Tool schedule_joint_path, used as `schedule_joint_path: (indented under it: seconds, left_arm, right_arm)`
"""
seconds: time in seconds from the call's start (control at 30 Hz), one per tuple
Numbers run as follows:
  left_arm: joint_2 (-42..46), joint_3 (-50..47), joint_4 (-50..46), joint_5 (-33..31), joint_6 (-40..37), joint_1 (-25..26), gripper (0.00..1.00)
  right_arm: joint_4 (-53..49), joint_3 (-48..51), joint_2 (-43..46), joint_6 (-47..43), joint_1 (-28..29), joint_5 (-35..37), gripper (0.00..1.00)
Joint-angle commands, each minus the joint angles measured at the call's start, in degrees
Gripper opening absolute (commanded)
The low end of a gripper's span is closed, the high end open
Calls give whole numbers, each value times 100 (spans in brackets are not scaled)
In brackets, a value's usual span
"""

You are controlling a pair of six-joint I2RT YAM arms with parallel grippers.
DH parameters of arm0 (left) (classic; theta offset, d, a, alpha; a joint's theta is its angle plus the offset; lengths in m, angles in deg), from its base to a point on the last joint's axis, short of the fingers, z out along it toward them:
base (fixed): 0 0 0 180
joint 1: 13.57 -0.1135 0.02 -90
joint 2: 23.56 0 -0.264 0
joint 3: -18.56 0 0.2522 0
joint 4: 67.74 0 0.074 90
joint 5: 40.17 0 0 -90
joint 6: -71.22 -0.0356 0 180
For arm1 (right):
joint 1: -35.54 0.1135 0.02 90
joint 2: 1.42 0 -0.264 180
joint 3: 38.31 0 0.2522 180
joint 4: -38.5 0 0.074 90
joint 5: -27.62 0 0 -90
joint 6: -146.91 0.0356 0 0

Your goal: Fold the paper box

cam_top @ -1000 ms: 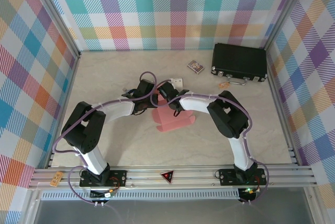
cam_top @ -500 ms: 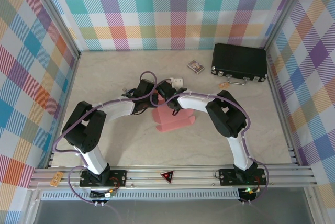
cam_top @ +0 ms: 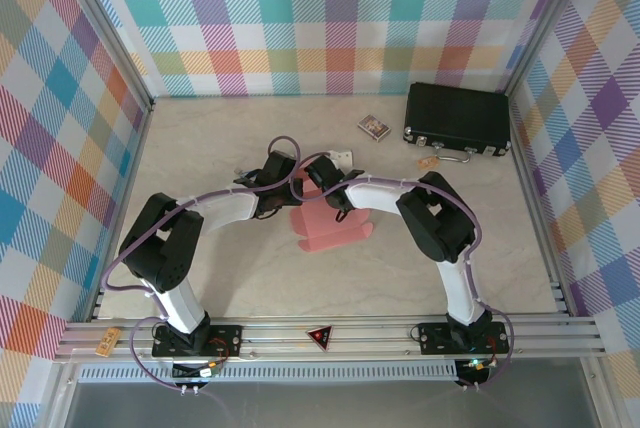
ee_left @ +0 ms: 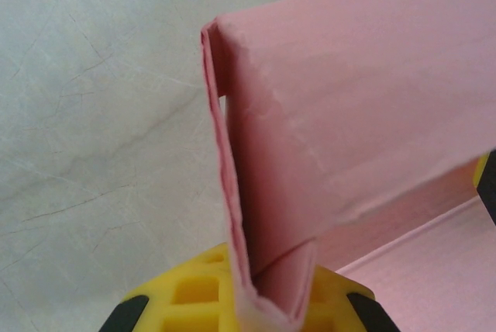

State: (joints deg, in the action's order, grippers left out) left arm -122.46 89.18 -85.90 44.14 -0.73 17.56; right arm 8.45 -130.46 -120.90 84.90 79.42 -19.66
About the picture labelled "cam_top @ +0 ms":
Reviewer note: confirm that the pink paper box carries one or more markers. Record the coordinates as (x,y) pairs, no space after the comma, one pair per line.
(320,228)

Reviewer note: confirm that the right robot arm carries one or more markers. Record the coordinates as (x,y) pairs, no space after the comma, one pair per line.
(457,293)

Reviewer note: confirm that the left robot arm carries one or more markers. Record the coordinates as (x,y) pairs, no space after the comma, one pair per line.
(182,298)

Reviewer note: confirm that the small purple card box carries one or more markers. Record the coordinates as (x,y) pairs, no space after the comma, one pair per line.
(374,126)

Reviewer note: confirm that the orange case tag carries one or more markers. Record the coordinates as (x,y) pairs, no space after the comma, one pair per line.
(426,162)

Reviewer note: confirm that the black carrying case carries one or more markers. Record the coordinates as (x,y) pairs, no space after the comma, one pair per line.
(455,113)

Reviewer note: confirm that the small black controller board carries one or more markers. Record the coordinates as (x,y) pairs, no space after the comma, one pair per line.
(200,372)
(475,369)

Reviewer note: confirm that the grey metal shelf plate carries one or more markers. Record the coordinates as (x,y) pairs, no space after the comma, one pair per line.
(325,405)

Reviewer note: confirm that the small wooden tag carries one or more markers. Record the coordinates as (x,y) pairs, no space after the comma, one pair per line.
(108,342)

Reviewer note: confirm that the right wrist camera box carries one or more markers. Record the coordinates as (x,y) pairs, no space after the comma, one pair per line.
(322,170)

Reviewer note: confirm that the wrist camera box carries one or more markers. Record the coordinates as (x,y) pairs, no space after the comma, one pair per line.
(277,166)
(322,170)

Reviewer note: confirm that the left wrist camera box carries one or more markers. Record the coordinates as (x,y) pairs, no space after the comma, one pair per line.
(277,166)

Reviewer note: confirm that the aluminium rail beam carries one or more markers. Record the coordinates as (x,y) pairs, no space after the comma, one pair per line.
(350,343)

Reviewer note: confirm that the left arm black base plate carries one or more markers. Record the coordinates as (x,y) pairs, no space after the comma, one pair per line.
(225,343)

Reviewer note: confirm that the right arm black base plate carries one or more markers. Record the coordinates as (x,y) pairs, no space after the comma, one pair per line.
(435,338)

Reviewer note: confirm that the aluminium frame post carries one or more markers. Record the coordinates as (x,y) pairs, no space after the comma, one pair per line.
(545,13)

